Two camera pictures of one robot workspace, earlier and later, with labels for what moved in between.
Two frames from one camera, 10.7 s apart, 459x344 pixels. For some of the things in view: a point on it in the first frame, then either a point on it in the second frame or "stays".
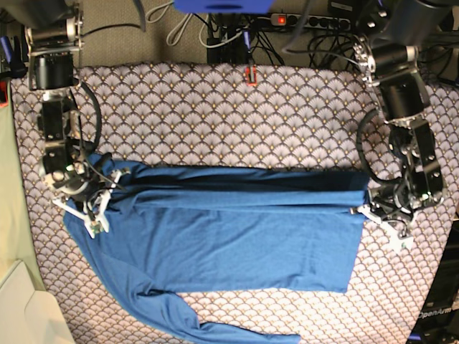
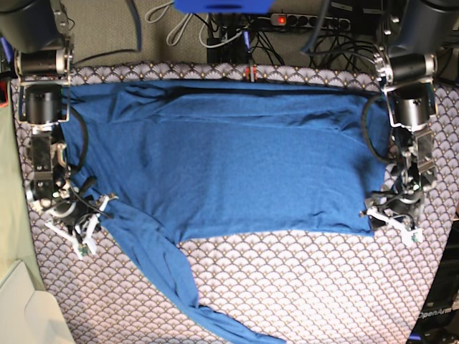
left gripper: [82, 185] to [76, 220]
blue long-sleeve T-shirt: [173, 231] to [176, 160]
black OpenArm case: [438, 322] stays
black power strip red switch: [281, 19] stays
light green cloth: [16, 239] stays
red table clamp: [251, 73] stays
